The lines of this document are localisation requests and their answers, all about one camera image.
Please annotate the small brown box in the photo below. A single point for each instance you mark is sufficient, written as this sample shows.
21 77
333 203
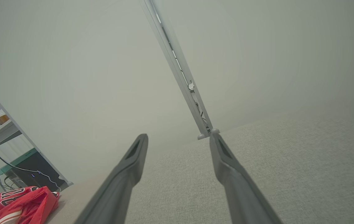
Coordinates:
2 119

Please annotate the grey partition post with feet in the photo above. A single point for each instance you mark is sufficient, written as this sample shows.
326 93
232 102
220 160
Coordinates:
180 71

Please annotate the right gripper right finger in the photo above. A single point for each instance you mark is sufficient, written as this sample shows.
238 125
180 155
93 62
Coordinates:
242 193

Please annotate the teal edged board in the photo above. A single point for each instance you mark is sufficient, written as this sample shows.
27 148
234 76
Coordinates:
15 161

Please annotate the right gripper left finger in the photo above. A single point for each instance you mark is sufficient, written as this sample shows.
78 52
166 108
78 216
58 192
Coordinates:
117 186

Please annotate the black computer case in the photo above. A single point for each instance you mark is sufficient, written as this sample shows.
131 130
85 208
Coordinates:
37 163

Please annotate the red basketball jersey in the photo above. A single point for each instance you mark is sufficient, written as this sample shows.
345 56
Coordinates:
24 208

